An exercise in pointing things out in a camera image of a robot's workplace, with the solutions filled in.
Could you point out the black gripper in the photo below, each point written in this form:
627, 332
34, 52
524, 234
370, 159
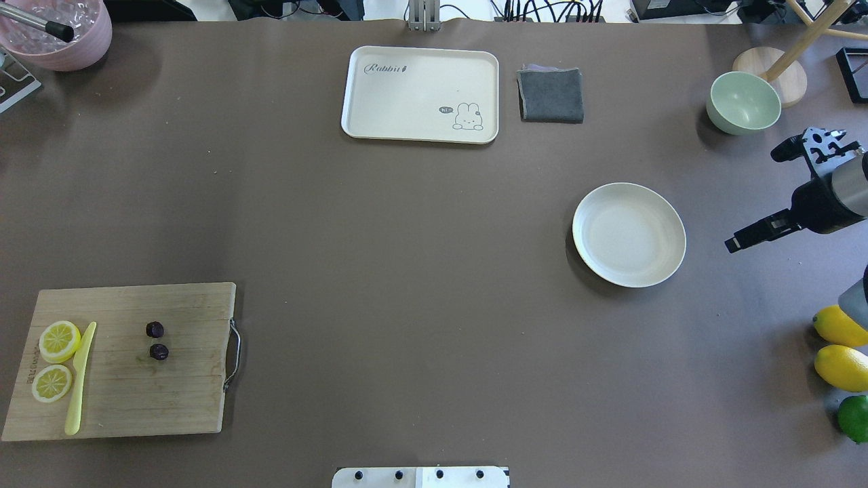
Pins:
816, 204

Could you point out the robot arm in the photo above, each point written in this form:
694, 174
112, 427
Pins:
849, 184

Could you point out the black glass rack tray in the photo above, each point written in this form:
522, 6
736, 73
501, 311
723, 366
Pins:
852, 62

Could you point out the cream rabbit tray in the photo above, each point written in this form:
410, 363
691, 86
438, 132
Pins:
421, 94

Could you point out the dark red cherry upper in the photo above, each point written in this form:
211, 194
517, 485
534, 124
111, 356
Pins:
155, 329

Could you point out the dark red cherry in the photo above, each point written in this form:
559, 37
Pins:
155, 329
159, 352

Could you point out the dark red cherry lower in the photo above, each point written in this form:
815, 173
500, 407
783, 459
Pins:
159, 352

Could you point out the yellow lemon near lime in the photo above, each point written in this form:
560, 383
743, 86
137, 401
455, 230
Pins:
835, 326

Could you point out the green bowl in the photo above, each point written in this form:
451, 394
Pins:
741, 103

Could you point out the wooden cup tree stand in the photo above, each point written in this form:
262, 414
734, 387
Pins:
782, 70

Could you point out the yellow lemon outer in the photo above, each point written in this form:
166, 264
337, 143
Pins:
842, 367

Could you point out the cream round plate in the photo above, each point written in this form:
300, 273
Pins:
629, 235

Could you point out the green lime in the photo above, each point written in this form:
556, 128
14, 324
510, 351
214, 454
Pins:
852, 418

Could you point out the grey folded cloth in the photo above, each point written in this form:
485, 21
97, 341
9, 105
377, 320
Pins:
551, 95

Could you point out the wooden cutting board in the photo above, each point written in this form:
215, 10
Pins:
126, 392

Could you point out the yellow plastic knife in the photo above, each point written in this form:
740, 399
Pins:
80, 361

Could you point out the pink bowl with ice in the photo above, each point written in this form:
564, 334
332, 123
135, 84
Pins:
93, 34

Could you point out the lemon slice upper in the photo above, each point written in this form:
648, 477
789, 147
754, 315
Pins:
59, 342

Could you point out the lemon slice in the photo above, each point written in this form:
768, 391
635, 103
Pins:
52, 383
59, 342

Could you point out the steel black-tipped muddler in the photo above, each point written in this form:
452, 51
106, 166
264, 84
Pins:
63, 32

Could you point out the lemon slice lower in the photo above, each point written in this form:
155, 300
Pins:
52, 383

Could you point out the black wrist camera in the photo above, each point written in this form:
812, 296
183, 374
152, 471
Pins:
822, 149

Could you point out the aluminium frame post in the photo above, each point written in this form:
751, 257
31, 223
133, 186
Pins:
423, 15

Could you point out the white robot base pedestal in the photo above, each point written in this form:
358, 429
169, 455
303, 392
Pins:
422, 476

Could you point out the white wire cup rack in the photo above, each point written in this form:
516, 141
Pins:
17, 82

